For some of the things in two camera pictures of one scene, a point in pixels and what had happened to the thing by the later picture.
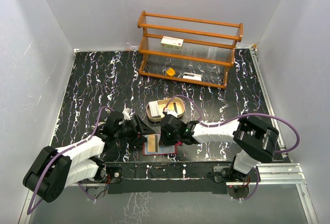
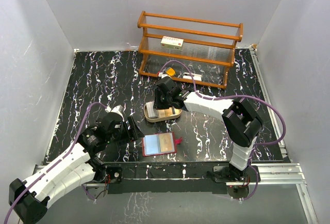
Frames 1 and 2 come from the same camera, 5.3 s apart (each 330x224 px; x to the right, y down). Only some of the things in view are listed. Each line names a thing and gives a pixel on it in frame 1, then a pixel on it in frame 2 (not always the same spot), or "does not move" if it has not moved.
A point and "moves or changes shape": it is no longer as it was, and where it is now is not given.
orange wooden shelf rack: x=194 y=50 does not move
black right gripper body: x=169 y=139 → x=162 y=101
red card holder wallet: x=151 y=146 does not move
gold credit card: x=152 y=143 moves or changes shape
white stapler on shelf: x=192 y=76 does not move
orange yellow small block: x=170 y=72 does not move
